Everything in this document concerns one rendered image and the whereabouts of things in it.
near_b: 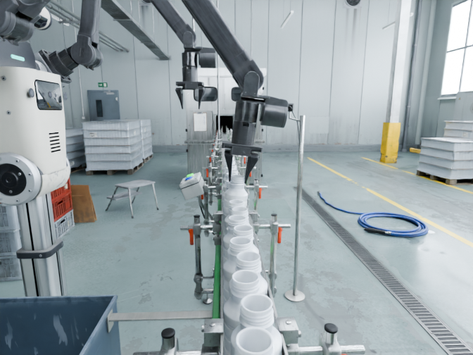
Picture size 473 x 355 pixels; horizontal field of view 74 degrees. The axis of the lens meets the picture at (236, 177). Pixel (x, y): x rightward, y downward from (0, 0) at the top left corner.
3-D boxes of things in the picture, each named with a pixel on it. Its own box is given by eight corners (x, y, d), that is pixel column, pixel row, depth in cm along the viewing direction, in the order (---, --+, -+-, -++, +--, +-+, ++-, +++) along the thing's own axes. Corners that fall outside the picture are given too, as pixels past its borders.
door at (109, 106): (122, 153, 1079) (117, 89, 1036) (92, 153, 1075) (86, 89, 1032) (122, 152, 1089) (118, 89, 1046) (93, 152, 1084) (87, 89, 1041)
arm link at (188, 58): (182, 51, 119) (180, 48, 113) (200, 51, 119) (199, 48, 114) (183, 70, 120) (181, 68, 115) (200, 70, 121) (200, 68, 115)
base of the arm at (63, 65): (36, 51, 110) (58, 82, 112) (56, 39, 109) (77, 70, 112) (51, 55, 118) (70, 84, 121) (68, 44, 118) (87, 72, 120)
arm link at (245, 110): (236, 96, 79) (237, 95, 74) (262, 100, 80) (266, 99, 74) (232, 124, 81) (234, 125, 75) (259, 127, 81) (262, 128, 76)
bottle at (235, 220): (224, 282, 71) (223, 213, 67) (250, 282, 71) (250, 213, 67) (222, 298, 65) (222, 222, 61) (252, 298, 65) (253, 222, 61)
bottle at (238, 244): (220, 318, 58) (219, 235, 55) (251, 313, 60) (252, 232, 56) (227, 341, 53) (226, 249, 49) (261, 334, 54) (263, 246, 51)
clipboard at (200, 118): (207, 131, 539) (206, 112, 533) (193, 131, 538) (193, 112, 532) (207, 131, 542) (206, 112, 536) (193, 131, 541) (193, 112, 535)
